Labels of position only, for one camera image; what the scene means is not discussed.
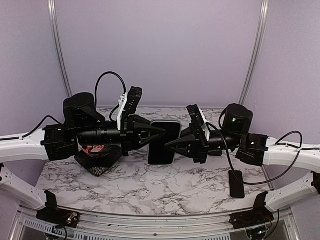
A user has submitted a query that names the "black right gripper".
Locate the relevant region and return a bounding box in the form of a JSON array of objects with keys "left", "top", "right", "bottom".
[{"left": 164, "top": 122, "right": 242, "bottom": 165}]

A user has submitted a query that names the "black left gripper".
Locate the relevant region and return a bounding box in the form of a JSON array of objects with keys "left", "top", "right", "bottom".
[{"left": 76, "top": 113, "right": 167, "bottom": 156}]

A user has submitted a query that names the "black phone case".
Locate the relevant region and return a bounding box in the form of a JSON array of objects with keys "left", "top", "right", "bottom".
[{"left": 209, "top": 149, "right": 223, "bottom": 157}]

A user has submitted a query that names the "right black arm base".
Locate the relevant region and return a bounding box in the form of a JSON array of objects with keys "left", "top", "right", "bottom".
[{"left": 229, "top": 191, "right": 274, "bottom": 230}]

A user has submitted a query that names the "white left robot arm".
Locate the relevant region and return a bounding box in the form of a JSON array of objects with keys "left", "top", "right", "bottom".
[{"left": 0, "top": 87, "right": 166, "bottom": 223}]

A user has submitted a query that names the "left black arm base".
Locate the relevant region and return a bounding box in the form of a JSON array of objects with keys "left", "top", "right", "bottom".
[{"left": 36, "top": 190, "right": 80, "bottom": 228}]

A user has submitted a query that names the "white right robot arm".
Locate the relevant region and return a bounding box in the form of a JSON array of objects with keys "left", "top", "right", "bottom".
[{"left": 165, "top": 103, "right": 320, "bottom": 224}]

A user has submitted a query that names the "red white patterned bowl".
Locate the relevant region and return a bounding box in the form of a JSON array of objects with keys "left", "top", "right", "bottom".
[{"left": 81, "top": 145, "right": 105, "bottom": 155}]

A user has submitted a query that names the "black square patterned plate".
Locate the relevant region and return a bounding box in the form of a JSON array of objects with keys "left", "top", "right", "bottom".
[{"left": 74, "top": 145, "right": 122, "bottom": 177}]

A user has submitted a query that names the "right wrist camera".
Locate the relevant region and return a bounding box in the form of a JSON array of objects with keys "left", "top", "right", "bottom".
[{"left": 186, "top": 104, "right": 210, "bottom": 143}]

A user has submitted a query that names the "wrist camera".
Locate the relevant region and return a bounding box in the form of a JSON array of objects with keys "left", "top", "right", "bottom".
[
  {"left": 116, "top": 86, "right": 143, "bottom": 131},
  {"left": 186, "top": 104, "right": 210, "bottom": 143}
]

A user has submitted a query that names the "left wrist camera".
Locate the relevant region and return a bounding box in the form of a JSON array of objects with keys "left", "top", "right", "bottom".
[{"left": 116, "top": 86, "right": 143, "bottom": 131}]

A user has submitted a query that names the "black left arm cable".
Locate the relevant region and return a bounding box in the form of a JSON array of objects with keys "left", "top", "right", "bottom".
[{"left": 0, "top": 71, "right": 127, "bottom": 141}]

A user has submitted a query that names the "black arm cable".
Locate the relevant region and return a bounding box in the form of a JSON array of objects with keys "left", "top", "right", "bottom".
[
  {"left": 0, "top": 71, "right": 127, "bottom": 141},
  {"left": 209, "top": 122, "right": 304, "bottom": 186}
]

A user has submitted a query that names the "front aluminium rail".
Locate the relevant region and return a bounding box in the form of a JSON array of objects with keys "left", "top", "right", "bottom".
[{"left": 8, "top": 205, "right": 301, "bottom": 240}]

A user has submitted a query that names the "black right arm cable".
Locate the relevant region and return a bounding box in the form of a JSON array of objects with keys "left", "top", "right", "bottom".
[{"left": 209, "top": 122, "right": 304, "bottom": 186}]

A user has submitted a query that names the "right aluminium frame post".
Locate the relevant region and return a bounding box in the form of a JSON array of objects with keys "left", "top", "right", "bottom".
[{"left": 238, "top": 0, "right": 270, "bottom": 105}]

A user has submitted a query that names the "aluminium frame post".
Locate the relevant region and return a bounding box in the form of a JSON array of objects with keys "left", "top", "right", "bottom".
[
  {"left": 238, "top": 0, "right": 270, "bottom": 105},
  {"left": 47, "top": 0, "right": 73, "bottom": 98}
]

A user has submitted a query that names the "left aluminium frame post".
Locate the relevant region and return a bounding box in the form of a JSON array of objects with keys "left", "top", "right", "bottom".
[{"left": 47, "top": 0, "right": 73, "bottom": 98}]

